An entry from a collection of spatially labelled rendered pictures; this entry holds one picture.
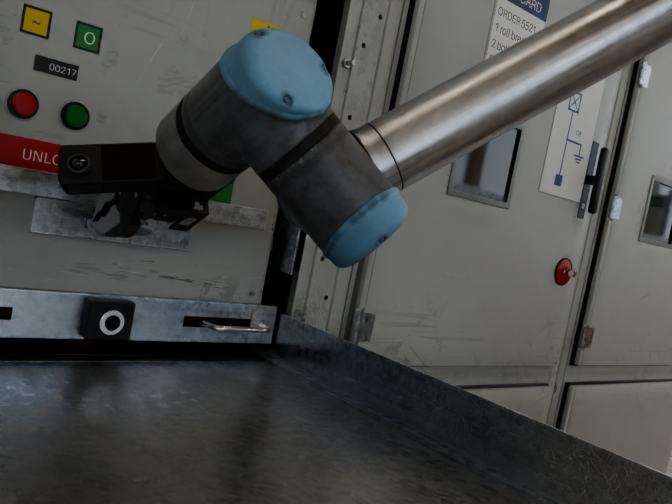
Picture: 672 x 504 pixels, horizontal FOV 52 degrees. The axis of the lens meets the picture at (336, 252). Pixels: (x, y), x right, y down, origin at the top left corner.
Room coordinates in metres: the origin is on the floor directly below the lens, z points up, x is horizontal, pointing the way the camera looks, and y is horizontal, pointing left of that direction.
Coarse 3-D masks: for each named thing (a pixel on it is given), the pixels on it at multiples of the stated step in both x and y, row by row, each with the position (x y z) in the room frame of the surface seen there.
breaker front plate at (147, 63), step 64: (0, 0) 0.77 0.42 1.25; (64, 0) 0.82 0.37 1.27; (128, 0) 0.86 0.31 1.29; (192, 0) 0.92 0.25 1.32; (256, 0) 0.98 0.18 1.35; (0, 64) 0.78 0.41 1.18; (128, 64) 0.87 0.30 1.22; (192, 64) 0.93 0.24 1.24; (0, 128) 0.79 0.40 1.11; (64, 128) 0.83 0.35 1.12; (128, 128) 0.88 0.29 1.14; (0, 192) 0.79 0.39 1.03; (256, 192) 1.02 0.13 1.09; (0, 256) 0.80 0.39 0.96; (64, 256) 0.85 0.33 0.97; (128, 256) 0.90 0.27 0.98; (192, 256) 0.96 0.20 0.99; (256, 256) 1.03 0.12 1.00
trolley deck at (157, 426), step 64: (0, 384) 0.69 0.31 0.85; (64, 384) 0.73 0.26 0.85; (128, 384) 0.78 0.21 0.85; (192, 384) 0.82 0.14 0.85; (256, 384) 0.88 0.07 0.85; (0, 448) 0.55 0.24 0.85; (64, 448) 0.57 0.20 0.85; (128, 448) 0.60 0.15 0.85; (192, 448) 0.62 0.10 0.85; (256, 448) 0.65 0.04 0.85; (320, 448) 0.69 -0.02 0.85; (384, 448) 0.73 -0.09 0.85
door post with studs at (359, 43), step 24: (360, 0) 1.05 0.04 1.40; (384, 0) 1.07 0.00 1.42; (360, 24) 1.05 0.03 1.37; (336, 48) 1.08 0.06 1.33; (360, 48) 1.05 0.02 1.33; (336, 72) 1.04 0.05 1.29; (360, 72) 1.06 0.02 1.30; (336, 96) 1.04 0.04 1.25; (360, 96) 1.07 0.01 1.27; (360, 120) 1.07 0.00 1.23; (312, 240) 1.04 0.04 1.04; (312, 264) 1.08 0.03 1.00; (312, 288) 1.05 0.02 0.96; (288, 312) 1.08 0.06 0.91; (312, 312) 1.06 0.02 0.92
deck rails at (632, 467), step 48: (288, 336) 1.03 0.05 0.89; (336, 336) 0.95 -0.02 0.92; (336, 384) 0.93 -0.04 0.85; (384, 384) 0.86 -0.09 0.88; (432, 384) 0.81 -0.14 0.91; (432, 432) 0.79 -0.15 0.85; (480, 432) 0.74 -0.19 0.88; (528, 432) 0.70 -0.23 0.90; (528, 480) 0.69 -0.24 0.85; (576, 480) 0.65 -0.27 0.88; (624, 480) 0.62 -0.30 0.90
